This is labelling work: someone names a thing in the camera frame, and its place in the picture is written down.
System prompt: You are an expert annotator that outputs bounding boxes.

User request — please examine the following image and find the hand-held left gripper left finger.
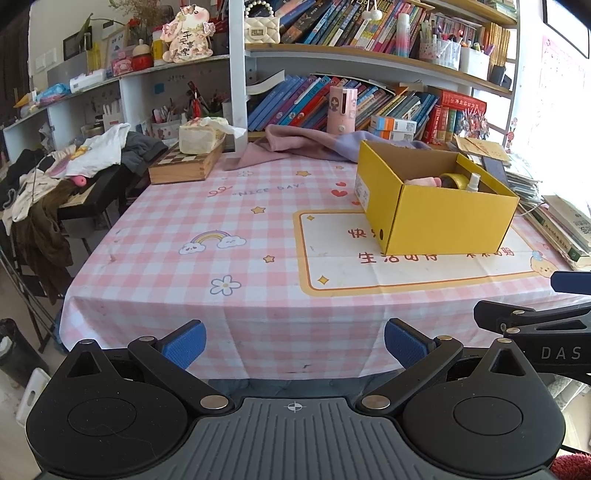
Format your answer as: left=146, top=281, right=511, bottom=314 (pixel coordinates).
left=59, top=318, right=234, bottom=415

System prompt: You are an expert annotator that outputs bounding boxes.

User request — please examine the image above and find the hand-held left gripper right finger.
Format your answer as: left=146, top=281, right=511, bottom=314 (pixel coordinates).
left=355, top=318, right=542, bottom=414

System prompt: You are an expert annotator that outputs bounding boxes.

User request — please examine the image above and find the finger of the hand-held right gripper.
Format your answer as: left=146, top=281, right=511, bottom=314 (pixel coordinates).
left=473, top=300, right=591, bottom=336
left=550, top=271, right=591, bottom=294

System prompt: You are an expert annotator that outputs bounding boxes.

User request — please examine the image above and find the yellow cardboard box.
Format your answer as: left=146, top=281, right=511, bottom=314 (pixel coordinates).
left=355, top=139, right=520, bottom=256

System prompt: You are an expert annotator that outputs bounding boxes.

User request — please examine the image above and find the yellow tape roll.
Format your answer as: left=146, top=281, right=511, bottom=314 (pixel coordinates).
left=438, top=172, right=473, bottom=190

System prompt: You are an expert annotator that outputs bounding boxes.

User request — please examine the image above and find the white storage container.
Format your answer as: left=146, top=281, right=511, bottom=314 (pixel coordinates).
left=459, top=45, right=491, bottom=82

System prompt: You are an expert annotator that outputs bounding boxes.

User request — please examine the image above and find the pile of textbooks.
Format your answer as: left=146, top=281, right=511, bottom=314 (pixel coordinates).
left=523, top=193, right=591, bottom=272

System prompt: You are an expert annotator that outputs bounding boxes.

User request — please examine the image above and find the pink checked tablecloth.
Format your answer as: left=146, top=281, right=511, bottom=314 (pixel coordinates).
left=59, top=148, right=591, bottom=382

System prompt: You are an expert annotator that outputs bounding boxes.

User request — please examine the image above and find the stack of papers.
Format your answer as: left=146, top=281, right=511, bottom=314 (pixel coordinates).
left=505, top=154, right=546, bottom=205

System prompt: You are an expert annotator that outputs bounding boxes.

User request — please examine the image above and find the red fuzzy fabric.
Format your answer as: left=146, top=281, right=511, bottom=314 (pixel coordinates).
left=551, top=452, right=591, bottom=480

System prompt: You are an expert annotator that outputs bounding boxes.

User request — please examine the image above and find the black tablet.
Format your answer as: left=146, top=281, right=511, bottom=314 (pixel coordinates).
left=479, top=155, right=513, bottom=190

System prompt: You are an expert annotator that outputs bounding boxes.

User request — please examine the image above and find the white plastic stool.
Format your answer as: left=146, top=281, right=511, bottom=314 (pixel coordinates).
left=16, top=366, right=52, bottom=428

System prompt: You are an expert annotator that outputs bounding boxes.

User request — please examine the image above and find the brown paper envelope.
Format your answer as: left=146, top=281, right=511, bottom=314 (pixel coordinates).
left=454, top=135, right=512, bottom=164

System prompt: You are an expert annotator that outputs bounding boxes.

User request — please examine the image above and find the dark olive garment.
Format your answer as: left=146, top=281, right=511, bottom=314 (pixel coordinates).
left=11, top=177, right=75, bottom=304

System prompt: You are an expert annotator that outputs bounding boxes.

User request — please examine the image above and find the wooden chess box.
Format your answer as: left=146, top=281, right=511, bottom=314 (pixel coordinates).
left=147, top=142, right=227, bottom=186

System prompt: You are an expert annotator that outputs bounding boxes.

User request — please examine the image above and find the grey garment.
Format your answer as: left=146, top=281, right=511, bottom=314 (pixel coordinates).
left=120, top=131, right=170, bottom=177

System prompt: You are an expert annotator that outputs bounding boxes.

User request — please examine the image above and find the red book set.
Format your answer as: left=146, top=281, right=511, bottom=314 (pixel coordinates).
left=422, top=89, right=488, bottom=144

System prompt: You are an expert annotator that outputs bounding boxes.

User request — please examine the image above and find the beige tissue pack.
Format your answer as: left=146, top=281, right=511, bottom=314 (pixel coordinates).
left=177, top=116, right=249, bottom=156

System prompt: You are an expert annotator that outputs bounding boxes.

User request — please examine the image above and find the orange white carton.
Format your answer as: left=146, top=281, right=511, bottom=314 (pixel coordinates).
left=371, top=129, right=415, bottom=142
left=369, top=115, right=417, bottom=133

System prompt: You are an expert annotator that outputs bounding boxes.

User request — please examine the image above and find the white printed t-shirt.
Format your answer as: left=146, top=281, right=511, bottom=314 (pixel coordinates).
left=50, top=122, right=133, bottom=179

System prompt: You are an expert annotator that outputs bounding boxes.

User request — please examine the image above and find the pink purple cloth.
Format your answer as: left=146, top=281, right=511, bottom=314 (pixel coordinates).
left=224, top=124, right=433, bottom=172

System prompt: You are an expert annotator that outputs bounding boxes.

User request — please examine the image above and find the desk holder with brushes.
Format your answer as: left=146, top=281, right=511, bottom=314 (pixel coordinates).
left=150, top=80, right=232, bottom=139

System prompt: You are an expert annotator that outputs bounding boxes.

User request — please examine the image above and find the pink cylindrical desk gadget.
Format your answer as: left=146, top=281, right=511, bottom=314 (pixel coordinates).
left=327, top=86, right=358, bottom=136

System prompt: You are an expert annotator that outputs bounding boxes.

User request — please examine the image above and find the row of leaning blue books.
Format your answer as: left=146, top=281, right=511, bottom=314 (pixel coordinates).
left=247, top=75, right=440, bottom=136

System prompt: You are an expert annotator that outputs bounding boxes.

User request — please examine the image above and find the white bookshelf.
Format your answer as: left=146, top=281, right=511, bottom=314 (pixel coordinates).
left=0, top=0, right=520, bottom=158

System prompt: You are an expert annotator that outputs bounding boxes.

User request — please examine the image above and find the white pen cup with pens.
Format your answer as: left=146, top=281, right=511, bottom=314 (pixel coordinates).
left=418, top=20, right=463, bottom=71

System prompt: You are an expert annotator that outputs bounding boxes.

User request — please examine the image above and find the white long carton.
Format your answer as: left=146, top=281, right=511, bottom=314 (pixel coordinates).
left=69, top=69, right=107, bottom=93

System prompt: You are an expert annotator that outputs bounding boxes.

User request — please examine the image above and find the red jar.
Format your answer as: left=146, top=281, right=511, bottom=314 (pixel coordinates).
left=131, top=39, right=154, bottom=72

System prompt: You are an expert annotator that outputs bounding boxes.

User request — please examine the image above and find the pastel striped bottle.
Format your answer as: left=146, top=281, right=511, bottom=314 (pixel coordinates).
left=396, top=12, right=413, bottom=59

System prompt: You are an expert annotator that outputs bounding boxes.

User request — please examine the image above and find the pink decorative plaque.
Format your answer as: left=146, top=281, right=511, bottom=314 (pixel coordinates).
left=161, top=4, right=217, bottom=64

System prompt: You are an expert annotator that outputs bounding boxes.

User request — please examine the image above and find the white quilted handbag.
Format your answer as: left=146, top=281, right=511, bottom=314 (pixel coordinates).
left=243, top=0, right=281, bottom=46

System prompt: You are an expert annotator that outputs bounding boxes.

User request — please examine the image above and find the row of upright shelf books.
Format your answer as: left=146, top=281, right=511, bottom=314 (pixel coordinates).
left=276, top=0, right=431, bottom=52

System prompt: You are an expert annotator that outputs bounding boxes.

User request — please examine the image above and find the alphabet wall poster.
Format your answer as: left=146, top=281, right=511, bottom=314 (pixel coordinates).
left=539, top=34, right=588, bottom=121

